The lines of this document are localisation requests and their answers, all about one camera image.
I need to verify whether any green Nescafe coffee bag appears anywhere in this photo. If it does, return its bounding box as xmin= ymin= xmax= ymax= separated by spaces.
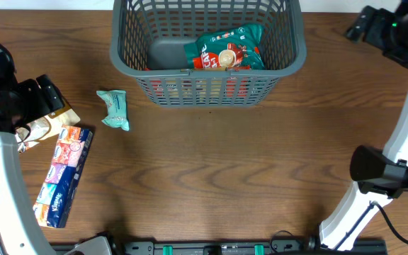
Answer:
xmin=184 ymin=24 xmax=265 ymax=69

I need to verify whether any grey plastic mesh basket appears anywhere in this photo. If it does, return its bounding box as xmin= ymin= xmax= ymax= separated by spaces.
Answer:
xmin=110 ymin=0 xmax=307 ymax=107

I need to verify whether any orange San Remo spaghetti pack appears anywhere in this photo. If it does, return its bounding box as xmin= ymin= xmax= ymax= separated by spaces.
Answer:
xmin=137 ymin=76 xmax=268 ymax=106

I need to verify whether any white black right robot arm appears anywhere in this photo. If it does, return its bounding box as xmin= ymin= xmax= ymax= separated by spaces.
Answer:
xmin=308 ymin=1 xmax=408 ymax=252

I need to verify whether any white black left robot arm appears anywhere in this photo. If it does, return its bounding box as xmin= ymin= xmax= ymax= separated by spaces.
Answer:
xmin=0 ymin=44 xmax=64 ymax=254

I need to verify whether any teal wet wipes pack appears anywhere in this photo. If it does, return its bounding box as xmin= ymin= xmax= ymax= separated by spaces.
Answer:
xmin=96 ymin=90 xmax=130 ymax=131

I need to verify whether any beige brown snack pouch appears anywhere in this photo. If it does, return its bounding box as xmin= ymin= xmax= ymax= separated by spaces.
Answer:
xmin=16 ymin=98 xmax=81 ymax=153

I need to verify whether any blue Kleenex tissue multipack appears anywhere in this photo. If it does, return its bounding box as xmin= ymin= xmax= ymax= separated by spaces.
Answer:
xmin=33 ymin=125 xmax=94 ymax=228

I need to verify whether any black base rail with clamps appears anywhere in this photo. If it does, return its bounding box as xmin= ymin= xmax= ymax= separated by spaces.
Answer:
xmin=51 ymin=232 xmax=389 ymax=255

